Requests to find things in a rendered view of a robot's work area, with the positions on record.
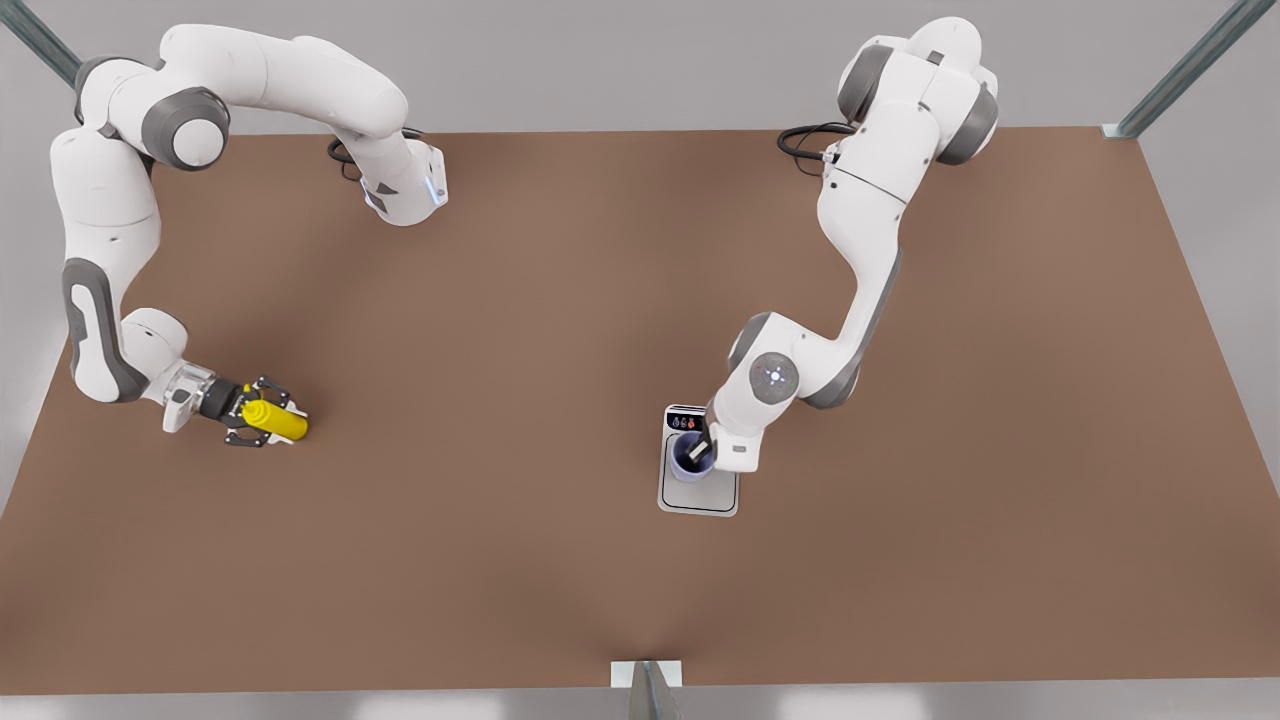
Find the blue cup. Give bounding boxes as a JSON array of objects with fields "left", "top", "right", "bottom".
[{"left": 669, "top": 431, "right": 718, "bottom": 484}]

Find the yellow sauce bottle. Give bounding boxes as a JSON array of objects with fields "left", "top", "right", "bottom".
[{"left": 242, "top": 397, "right": 310, "bottom": 442}]

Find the white digital kitchen scale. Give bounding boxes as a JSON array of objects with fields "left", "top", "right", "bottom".
[{"left": 657, "top": 403, "right": 742, "bottom": 519}]

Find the silver frame post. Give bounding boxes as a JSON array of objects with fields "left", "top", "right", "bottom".
[
  {"left": 610, "top": 659, "right": 685, "bottom": 720},
  {"left": 0, "top": 0, "right": 83, "bottom": 89},
  {"left": 1099, "top": 0, "right": 1280, "bottom": 140}
]

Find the black cable loop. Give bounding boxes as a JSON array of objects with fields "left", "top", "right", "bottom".
[
  {"left": 327, "top": 126, "right": 427, "bottom": 183},
  {"left": 776, "top": 121, "right": 858, "bottom": 181}
]

